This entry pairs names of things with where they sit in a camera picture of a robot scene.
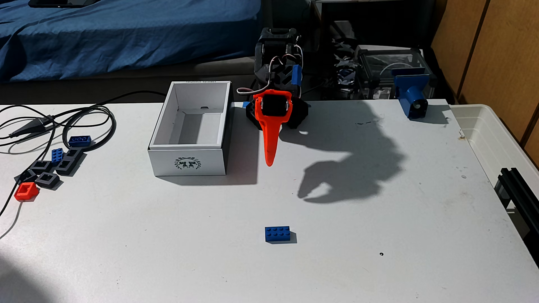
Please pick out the black square frame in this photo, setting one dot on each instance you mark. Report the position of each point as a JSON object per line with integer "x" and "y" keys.
{"x": 78, "y": 152}
{"x": 33, "y": 168}
{"x": 39, "y": 181}
{"x": 59, "y": 168}
{"x": 23, "y": 175}

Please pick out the black aluminium extrusion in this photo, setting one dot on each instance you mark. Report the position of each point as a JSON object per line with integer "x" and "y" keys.
{"x": 520, "y": 193}

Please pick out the wooden cabinet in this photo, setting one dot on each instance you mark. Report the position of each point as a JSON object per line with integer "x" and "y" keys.
{"x": 505, "y": 50}

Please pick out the black flat device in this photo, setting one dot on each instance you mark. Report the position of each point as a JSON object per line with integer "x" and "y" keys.
{"x": 63, "y": 3}

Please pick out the transparent plastic box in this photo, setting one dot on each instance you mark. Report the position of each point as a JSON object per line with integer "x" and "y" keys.
{"x": 379, "y": 63}

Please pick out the white cardboard box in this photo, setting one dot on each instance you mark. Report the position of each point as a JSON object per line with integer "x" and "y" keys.
{"x": 189, "y": 162}

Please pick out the dark blue brick round holes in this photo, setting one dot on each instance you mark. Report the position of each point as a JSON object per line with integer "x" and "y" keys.
{"x": 80, "y": 141}

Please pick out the blue printed mount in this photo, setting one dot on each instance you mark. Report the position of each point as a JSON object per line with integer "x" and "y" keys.
{"x": 410, "y": 90}

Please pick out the grey bed frame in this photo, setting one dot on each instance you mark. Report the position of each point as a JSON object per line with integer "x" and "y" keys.
{"x": 126, "y": 78}

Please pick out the white plastic bin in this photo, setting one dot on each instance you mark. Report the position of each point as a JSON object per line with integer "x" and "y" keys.
{"x": 484, "y": 134}

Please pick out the small blue studded brick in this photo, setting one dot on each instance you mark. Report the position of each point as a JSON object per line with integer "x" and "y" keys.
{"x": 57, "y": 155}

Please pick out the orange square frame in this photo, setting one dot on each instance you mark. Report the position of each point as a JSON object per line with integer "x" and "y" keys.
{"x": 19, "y": 193}

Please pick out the blue bed sheet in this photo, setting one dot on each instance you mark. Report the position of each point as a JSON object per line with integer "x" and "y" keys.
{"x": 126, "y": 33}

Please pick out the blue toy brick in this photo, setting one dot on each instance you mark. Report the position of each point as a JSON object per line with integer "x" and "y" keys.
{"x": 277, "y": 234}

